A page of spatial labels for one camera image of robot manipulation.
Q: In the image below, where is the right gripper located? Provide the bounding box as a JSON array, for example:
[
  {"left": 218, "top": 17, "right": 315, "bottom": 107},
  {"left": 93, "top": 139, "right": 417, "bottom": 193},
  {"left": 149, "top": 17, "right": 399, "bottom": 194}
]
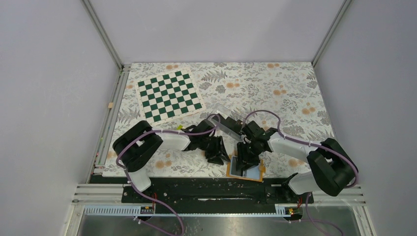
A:
[{"left": 236, "top": 140, "right": 262, "bottom": 172}]

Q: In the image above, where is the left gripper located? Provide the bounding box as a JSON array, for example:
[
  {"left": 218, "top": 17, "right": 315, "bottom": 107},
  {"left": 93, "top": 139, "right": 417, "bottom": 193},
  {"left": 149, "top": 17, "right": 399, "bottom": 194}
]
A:
[{"left": 198, "top": 136, "right": 230, "bottom": 165}]

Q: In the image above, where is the orange leather card holder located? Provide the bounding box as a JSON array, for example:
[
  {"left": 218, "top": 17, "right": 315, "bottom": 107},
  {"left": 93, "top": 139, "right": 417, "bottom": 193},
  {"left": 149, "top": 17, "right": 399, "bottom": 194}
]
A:
[{"left": 226, "top": 156, "right": 266, "bottom": 182}]

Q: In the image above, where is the clear plastic card box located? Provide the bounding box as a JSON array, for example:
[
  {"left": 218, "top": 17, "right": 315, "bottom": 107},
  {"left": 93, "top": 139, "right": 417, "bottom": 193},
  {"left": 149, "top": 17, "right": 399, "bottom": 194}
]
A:
[{"left": 208, "top": 103, "right": 243, "bottom": 142}]

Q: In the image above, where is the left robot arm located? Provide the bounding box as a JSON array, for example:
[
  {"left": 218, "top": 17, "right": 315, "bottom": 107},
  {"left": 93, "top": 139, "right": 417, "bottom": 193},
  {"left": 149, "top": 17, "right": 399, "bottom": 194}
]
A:
[{"left": 112, "top": 119, "right": 230, "bottom": 202}]

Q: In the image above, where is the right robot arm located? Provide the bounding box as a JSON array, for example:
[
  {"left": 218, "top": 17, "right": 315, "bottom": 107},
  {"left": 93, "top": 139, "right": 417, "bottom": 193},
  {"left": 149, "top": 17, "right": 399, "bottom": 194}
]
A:
[{"left": 237, "top": 121, "right": 358, "bottom": 203}]

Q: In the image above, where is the floral patterned table mat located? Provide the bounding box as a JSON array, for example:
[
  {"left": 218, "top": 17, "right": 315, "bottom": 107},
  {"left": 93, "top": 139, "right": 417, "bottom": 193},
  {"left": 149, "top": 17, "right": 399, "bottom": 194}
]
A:
[{"left": 102, "top": 62, "right": 334, "bottom": 177}]

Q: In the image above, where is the green white chessboard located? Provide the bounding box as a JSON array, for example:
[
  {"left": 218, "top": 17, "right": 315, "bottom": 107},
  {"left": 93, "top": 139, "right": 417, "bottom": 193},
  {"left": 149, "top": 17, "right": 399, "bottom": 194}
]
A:
[{"left": 134, "top": 68, "right": 206, "bottom": 125}]

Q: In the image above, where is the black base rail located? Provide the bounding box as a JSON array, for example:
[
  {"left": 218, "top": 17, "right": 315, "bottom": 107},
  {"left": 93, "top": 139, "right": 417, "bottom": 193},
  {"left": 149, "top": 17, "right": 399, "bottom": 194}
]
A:
[{"left": 121, "top": 176, "right": 314, "bottom": 214}]

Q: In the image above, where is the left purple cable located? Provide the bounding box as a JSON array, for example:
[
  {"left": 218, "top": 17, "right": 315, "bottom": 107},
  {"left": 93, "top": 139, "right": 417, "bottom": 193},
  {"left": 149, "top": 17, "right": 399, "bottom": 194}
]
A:
[{"left": 116, "top": 114, "right": 221, "bottom": 236}]

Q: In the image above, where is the purple cable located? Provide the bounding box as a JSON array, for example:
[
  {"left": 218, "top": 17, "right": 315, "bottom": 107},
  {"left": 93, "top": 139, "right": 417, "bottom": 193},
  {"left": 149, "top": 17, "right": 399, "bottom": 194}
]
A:
[
  {"left": 116, "top": 114, "right": 221, "bottom": 236},
  {"left": 242, "top": 110, "right": 359, "bottom": 236}
]

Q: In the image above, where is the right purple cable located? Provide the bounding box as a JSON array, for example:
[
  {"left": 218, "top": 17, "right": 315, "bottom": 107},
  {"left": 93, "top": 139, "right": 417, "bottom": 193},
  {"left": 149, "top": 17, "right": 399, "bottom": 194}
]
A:
[{"left": 242, "top": 110, "right": 359, "bottom": 236}]

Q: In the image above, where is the left aluminium frame post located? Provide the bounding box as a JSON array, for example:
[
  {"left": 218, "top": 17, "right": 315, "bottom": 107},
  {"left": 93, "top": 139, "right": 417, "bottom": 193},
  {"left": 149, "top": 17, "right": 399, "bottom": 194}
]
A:
[{"left": 81, "top": 0, "right": 124, "bottom": 70}]

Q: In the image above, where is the aluminium frame post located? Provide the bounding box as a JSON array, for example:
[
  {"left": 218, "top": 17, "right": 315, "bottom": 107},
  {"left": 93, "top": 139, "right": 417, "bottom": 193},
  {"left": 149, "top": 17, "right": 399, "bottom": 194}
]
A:
[
  {"left": 81, "top": 0, "right": 124, "bottom": 70},
  {"left": 311, "top": 0, "right": 353, "bottom": 68}
]

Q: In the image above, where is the right aluminium frame post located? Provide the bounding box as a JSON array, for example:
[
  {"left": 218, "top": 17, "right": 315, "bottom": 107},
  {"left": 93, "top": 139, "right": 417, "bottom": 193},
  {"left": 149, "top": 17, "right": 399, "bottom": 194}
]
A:
[{"left": 311, "top": 0, "right": 353, "bottom": 68}]

